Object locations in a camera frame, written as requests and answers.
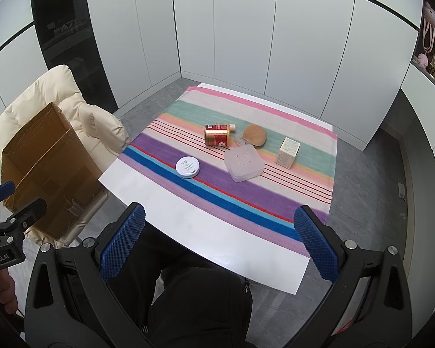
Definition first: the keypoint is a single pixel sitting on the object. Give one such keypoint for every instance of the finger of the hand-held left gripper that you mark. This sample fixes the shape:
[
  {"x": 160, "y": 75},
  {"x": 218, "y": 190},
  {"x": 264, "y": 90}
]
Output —
[
  {"x": 0, "y": 192},
  {"x": 27, "y": 212}
]

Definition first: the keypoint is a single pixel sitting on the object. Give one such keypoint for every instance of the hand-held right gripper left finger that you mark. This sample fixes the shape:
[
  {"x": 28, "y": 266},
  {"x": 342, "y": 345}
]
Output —
[{"x": 125, "y": 241}]

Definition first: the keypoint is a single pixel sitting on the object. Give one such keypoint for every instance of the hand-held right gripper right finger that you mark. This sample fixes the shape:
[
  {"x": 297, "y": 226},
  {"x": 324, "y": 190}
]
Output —
[{"x": 317, "y": 246}]

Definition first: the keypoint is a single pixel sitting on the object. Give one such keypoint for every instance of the brown cardboard box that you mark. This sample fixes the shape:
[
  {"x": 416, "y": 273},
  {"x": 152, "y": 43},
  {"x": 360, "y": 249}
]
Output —
[{"x": 50, "y": 166}]

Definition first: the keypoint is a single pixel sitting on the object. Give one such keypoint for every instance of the small white carton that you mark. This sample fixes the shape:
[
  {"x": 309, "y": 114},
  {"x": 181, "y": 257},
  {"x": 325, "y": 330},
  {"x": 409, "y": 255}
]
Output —
[{"x": 287, "y": 154}]

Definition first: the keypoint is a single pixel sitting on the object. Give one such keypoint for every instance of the white round compact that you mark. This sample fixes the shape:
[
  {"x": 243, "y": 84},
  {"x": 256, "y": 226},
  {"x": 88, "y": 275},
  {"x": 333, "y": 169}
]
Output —
[{"x": 187, "y": 166}]

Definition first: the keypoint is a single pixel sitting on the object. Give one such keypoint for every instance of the translucent square case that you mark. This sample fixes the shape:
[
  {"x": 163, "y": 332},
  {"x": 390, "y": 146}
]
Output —
[{"x": 243, "y": 163}]

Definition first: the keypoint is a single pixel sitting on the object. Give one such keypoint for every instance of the red gold bottle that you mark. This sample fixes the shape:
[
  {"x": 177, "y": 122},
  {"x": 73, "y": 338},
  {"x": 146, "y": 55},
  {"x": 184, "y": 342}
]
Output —
[{"x": 216, "y": 136}]

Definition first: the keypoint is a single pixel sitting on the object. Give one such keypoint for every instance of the person's left hand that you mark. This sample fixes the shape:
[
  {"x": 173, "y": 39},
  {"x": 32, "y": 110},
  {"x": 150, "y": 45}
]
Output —
[{"x": 3, "y": 288}]

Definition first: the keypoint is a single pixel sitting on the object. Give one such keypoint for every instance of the striped colourful cloth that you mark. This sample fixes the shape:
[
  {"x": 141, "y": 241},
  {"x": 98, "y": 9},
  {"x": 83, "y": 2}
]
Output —
[{"x": 203, "y": 203}]

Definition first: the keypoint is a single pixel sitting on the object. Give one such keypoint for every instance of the person's legs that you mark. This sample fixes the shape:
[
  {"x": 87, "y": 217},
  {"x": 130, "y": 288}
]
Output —
[{"x": 195, "y": 297}]

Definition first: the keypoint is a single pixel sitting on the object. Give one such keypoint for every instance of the floor power outlet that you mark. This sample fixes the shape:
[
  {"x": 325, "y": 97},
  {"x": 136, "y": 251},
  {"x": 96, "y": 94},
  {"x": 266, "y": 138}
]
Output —
[{"x": 401, "y": 191}]

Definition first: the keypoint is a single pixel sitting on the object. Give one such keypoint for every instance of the cream padded chair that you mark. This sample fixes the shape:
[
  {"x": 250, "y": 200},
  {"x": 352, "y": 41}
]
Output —
[{"x": 94, "y": 127}]

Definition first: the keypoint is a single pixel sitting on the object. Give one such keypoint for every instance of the black glass display cabinet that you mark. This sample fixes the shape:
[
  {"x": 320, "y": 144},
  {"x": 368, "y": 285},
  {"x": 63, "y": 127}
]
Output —
[{"x": 72, "y": 43}]

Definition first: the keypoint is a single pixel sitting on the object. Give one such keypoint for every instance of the pink plush bag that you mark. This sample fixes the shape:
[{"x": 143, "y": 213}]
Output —
[{"x": 431, "y": 21}]

